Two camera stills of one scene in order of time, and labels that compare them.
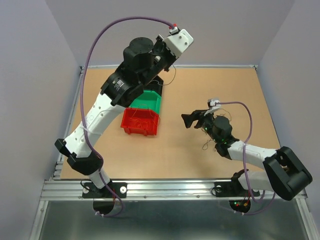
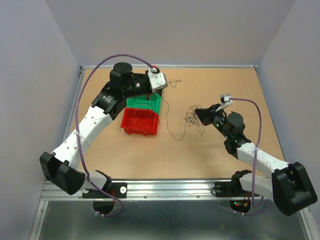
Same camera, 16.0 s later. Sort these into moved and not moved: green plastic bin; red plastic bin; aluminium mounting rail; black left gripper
Moved: black left gripper
Not moved: green plastic bin; red plastic bin; aluminium mounting rail
